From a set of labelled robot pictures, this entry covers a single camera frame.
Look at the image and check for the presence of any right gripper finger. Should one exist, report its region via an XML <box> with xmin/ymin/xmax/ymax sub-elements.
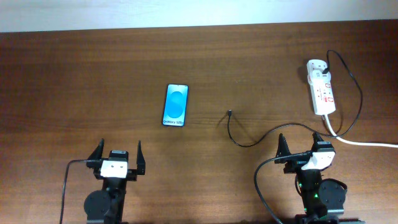
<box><xmin>312</xmin><ymin>132</ymin><xmax>325</xmax><ymax>146</ymax></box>
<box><xmin>275</xmin><ymin>133</ymin><xmax>292</xmax><ymax>162</ymax></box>

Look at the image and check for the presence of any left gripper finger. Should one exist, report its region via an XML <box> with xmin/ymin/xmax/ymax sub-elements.
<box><xmin>136</xmin><ymin>141</ymin><xmax>146</xmax><ymax>175</ymax></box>
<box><xmin>86</xmin><ymin>139</ymin><xmax>104</xmax><ymax>169</ymax></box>

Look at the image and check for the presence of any black USB charging cable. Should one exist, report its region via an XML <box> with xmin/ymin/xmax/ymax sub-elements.
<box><xmin>227</xmin><ymin>49</ymin><xmax>364</xmax><ymax>148</ymax></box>

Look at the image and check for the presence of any blue Galaxy smartphone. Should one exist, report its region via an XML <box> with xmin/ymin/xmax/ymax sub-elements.
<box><xmin>162</xmin><ymin>84</ymin><xmax>189</xmax><ymax>127</ymax></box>

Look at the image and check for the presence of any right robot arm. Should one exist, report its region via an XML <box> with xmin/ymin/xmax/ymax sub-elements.
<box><xmin>276</xmin><ymin>133</ymin><xmax>348</xmax><ymax>223</ymax></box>

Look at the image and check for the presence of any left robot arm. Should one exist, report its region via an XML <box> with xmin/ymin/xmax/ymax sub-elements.
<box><xmin>84</xmin><ymin>139</ymin><xmax>146</xmax><ymax>224</ymax></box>

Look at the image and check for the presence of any white power strip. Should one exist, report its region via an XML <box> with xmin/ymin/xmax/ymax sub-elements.
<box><xmin>307</xmin><ymin>59</ymin><xmax>336</xmax><ymax>116</ymax></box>

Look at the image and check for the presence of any white power strip cord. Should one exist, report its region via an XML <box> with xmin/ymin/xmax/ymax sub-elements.
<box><xmin>322</xmin><ymin>114</ymin><xmax>398</xmax><ymax>149</ymax></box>

